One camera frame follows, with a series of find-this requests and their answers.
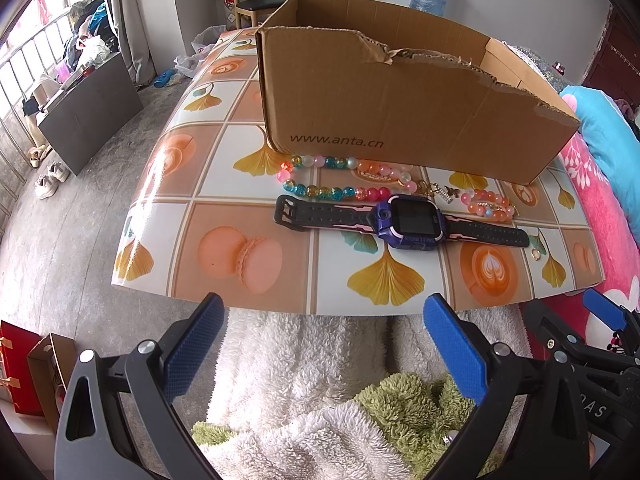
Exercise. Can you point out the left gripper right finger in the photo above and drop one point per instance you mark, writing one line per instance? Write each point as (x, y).
(550, 441)

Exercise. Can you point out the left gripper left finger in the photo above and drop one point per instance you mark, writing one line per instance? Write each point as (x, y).
(94, 440)

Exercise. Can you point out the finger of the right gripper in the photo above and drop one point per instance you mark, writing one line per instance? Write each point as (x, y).
(604, 309)

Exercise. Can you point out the silver rectangular charm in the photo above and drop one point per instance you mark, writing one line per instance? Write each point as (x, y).
(443, 192)

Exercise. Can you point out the purple kids smartwatch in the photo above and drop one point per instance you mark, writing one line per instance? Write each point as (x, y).
(401, 221)

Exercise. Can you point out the pink floral blanket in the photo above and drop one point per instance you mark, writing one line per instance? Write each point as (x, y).
(619, 253)

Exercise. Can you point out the red gift bag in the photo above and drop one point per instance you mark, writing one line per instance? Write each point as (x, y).
(16, 343)

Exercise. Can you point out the green fleece cuff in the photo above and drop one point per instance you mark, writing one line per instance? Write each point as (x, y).
(398, 429)

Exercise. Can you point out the white fleece robe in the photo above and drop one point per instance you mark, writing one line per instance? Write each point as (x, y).
(273, 368)

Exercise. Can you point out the blue pillow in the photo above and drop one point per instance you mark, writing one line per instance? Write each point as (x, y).
(611, 143)

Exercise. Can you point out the patterned vinyl tablecloth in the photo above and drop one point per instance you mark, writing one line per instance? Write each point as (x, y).
(202, 218)

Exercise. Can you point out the gold clover charm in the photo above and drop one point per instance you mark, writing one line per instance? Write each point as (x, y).
(425, 188)

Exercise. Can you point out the dark grey cabinet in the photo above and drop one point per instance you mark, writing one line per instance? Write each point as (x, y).
(78, 122)

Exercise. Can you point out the brown cardboard box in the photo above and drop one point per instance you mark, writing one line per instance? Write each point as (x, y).
(377, 81)

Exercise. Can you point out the white plastic bag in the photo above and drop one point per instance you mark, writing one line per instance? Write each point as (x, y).
(202, 44)

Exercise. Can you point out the grey curtain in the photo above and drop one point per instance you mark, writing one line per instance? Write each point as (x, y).
(126, 23)

